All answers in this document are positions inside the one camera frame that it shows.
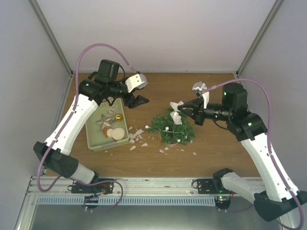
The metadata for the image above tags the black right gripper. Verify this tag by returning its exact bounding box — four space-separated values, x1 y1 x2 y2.
177 98 232 126

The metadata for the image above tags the silver mesh ribbon bow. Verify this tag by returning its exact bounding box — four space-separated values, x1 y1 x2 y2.
170 101 184 125

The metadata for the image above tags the small green christmas tree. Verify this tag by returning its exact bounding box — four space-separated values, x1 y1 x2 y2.
146 108 195 144

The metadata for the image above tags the white ball light string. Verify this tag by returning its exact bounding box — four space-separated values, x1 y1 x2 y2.
145 124 192 150

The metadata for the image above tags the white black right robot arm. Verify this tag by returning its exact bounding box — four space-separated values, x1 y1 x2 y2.
178 82 307 221

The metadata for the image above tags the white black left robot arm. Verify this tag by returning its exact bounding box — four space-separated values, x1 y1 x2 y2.
33 59 149 194

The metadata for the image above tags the gold bauble ornament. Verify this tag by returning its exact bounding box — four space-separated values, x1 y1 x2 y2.
115 114 124 122

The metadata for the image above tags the beige snowman ornament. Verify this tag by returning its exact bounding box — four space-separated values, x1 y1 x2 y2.
103 127 125 141

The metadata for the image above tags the silver glitter star ornament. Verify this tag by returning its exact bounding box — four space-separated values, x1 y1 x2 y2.
95 108 116 129

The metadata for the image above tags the light green perforated plastic basket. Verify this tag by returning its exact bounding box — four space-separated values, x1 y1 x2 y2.
85 99 129 152

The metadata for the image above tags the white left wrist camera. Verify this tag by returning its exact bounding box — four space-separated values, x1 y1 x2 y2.
125 73 148 93

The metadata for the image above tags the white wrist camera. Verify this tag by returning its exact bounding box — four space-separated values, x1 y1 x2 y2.
125 73 148 93
192 81 210 109

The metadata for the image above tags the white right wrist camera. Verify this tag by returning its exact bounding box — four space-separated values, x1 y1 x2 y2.
192 81 210 109

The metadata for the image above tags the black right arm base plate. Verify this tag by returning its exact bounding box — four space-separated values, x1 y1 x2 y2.
191 178 232 195

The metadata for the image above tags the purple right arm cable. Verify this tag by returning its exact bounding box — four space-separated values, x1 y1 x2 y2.
205 78 303 230

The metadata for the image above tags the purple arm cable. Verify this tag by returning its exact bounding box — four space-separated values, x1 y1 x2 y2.
205 78 303 230
37 43 140 192

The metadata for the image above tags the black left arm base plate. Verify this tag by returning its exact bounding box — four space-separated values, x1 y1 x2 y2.
67 178 114 195

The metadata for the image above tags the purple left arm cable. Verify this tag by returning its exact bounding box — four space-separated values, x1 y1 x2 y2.
37 43 140 192

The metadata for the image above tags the aluminium front mounting rail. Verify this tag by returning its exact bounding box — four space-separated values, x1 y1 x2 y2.
26 177 199 196

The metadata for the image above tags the grey slotted cable duct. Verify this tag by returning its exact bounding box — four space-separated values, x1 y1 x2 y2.
37 195 215 207

